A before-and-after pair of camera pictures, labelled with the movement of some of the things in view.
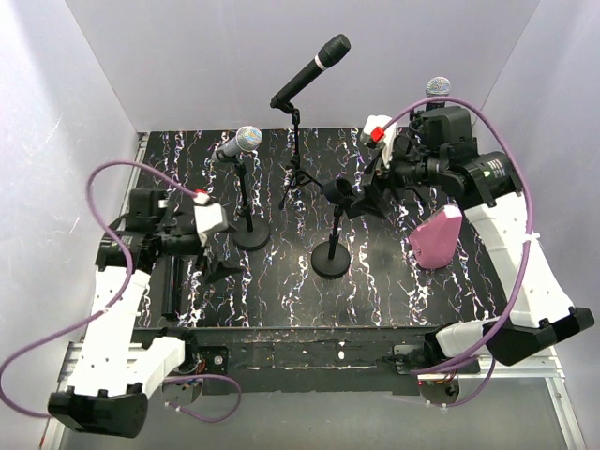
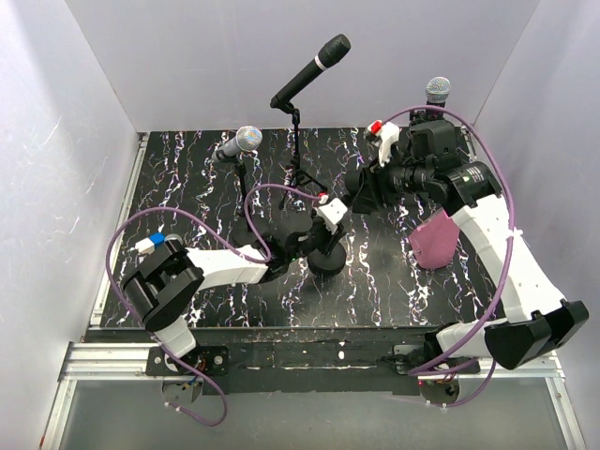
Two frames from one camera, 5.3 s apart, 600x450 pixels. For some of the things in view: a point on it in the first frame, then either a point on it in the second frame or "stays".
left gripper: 217,270 -> 329,239
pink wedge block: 433,242 stays
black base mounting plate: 313,360 stays
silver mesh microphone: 437,86 stays
